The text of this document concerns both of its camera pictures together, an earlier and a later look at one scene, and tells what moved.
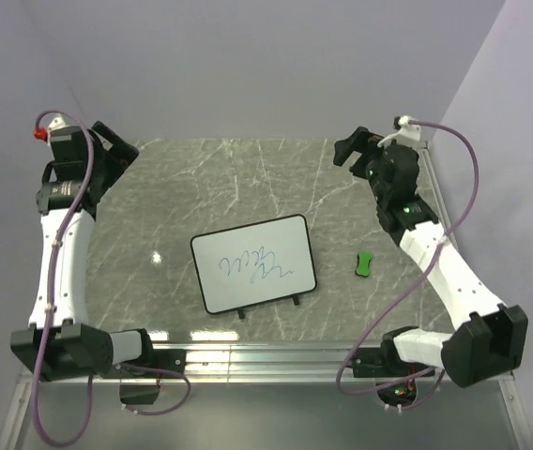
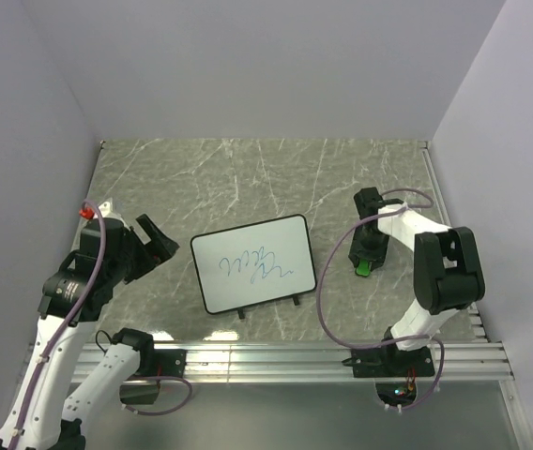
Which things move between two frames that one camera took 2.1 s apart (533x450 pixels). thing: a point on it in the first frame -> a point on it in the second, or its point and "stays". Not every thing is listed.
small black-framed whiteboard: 252,263 stays
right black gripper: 362,141 -> 376,256
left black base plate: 159,358 stays
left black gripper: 119,157 -> 161,247
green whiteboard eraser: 363,259 stays
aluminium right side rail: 438,193 stays
